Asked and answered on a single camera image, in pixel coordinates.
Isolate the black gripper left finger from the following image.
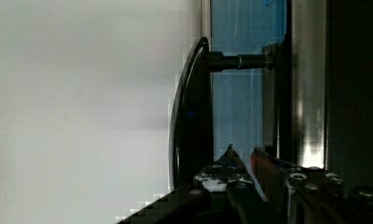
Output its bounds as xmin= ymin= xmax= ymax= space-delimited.
xmin=193 ymin=144 xmax=254 ymax=192

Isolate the black toaster oven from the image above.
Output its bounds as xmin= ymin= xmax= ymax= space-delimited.
xmin=209 ymin=0 xmax=373 ymax=189

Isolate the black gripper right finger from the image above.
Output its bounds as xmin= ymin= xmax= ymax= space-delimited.
xmin=251 ymin=148 xmax=297 ymax=205

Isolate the black oven door handle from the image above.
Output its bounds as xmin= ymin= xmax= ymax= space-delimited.
xmin=169 ymin=37 xmax=274 ymax=189

